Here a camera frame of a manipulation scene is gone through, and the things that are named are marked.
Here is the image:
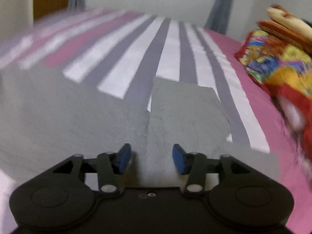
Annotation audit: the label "grey sweatpants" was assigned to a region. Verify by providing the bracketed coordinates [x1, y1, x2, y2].
[1, 65, 280, 187]

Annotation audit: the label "colourful folded quilt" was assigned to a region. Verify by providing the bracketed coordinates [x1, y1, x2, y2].
[235, 30, 311, 159]

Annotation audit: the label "striped pink purple bed sheet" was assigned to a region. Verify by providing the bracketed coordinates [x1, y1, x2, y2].
[1, 10, 311, 233]

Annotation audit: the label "right grey curtain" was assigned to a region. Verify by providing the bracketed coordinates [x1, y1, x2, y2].
[205, 0, 233, 35]

